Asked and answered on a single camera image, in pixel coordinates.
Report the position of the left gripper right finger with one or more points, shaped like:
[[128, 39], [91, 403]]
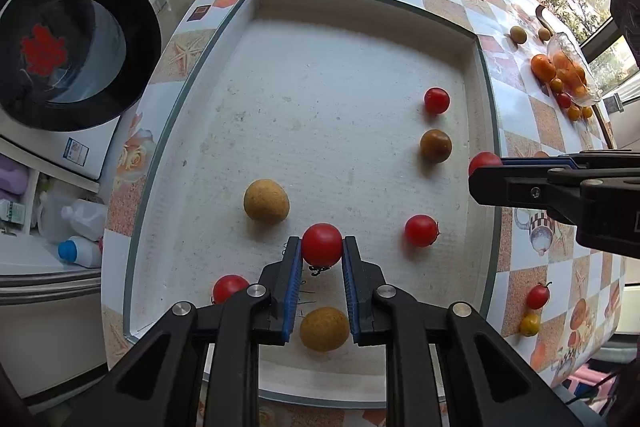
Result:
[[361, 280]]

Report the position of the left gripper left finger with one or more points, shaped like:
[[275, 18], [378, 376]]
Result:
[[276, 316]]

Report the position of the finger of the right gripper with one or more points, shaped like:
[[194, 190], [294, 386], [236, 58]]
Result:
[[548, 162], [517, 186]]

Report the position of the red stemmed cherry tomato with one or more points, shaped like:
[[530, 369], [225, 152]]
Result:
[[538, 296]]

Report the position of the yellow tomato near bowl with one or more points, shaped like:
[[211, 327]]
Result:
[[574, 113]]

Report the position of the red tomato tray corner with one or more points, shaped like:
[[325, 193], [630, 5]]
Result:
[[227, 286]]

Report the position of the tan longan fruit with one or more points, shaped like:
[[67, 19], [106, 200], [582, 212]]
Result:
[[266, 201], [324, 329]]

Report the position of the red tomato in tray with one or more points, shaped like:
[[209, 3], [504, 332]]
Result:
[[421, 231]]

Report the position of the brown-green tomato in tray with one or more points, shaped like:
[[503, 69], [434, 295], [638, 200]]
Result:
[[435, 146]]

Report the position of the glass fruit bowl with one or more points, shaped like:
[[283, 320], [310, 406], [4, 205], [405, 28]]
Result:
[[572, 70]]

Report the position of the large orange mandarin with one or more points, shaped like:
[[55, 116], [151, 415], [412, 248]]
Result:
[[542, 67]]

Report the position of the red tomato tray far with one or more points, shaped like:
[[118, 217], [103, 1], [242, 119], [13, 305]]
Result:
[[436, 101]]

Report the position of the checkered printed tablecloth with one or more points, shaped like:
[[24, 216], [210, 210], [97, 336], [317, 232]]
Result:
[[584, 306]]

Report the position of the green-brown fruit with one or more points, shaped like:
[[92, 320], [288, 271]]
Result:
[[518, 35]]

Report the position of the yellow cherry tomato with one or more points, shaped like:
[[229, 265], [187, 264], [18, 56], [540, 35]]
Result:
[[529, 325]]

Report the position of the grey shallow tray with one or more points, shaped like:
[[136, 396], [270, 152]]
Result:
[[325, 97]]

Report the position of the white washing machine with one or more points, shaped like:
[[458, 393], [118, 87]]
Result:
[[69, 70]]

